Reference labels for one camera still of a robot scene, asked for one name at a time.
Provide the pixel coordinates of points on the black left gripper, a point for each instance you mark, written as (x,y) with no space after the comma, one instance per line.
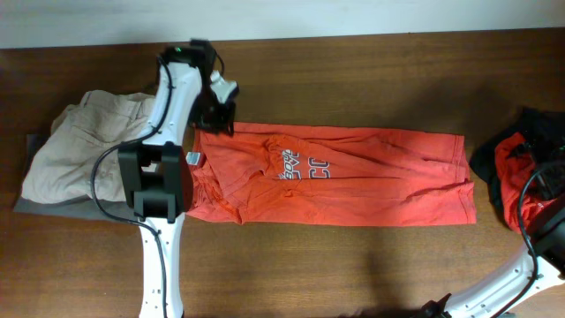
(218,123)

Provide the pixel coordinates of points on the orange soccer t-shirt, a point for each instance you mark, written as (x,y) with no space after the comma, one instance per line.
(326,175)

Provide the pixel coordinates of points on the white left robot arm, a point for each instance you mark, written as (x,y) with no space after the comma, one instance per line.
(158,186)

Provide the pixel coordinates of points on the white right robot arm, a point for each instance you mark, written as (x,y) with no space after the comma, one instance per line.
(515,281)

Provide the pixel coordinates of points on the grey folded garment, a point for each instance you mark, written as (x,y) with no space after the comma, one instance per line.
(81,208)

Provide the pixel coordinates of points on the beige folded shorts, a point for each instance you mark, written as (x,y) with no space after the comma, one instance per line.
(61,169)

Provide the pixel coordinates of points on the red patterned garment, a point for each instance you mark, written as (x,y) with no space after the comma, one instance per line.
(513,173)

